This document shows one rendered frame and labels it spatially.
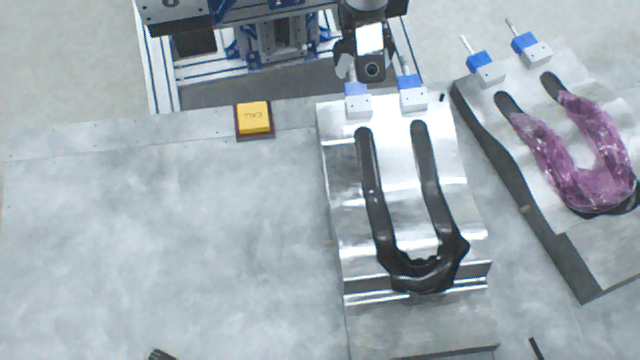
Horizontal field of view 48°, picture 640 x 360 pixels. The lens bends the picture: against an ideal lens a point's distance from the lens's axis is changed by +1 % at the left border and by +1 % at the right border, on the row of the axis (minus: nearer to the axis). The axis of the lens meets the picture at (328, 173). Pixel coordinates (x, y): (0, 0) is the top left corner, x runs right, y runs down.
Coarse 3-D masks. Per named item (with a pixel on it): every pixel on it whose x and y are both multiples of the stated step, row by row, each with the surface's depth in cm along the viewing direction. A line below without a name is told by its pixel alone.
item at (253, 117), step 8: (240, 104) 145; (248, 104) 145; (256, 104) 145; (264, 104) 145; (240, 112) 144; (248, 112) 144; (256, 112) 144; (264, 112) 144; (240, 120) 143; (248, 120) 143; (256, 120) 143; (264, 120) 143; (240, 128) 142; (248, 128) 143; (256, 128) 143; (264, 128) 143
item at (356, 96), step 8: (352, 64) 142; (352, 72) 141; (352, 80) 141; (344, 88) 139; (352, 88) 139; (360, 88) 139; (344, 96) 141; (352, 96) 137; (360, 96) 137; (368, 96) 137; (352, 104) 136; (360, 104) 136; (368, 104) 136; (352, 112) 135; (360, 112) 136; (368, 112) 136
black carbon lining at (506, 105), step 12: (552, 84) 146; (504, 96) 144; (552, 96) 144; (504, 108) 143; (516, 108) 143; (636, 180) 134; (636, 192) 134; (624, 204) 133; (636, 204) 132; (588, 216) 132; (612, 216) 127
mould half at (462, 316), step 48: (384, 96) 140; (432, 96) 140; (336, 144) 136; (384, 144) 136; (432, 144) 136; (336, 192) 132; (384, 192) 132; (336, 240) 126; (432, 240) 123; (480, 240) 123; (384, 288) 125; (480, 288) 127; (384, 336) 123; (432, 336) 123; (480, 336) 124
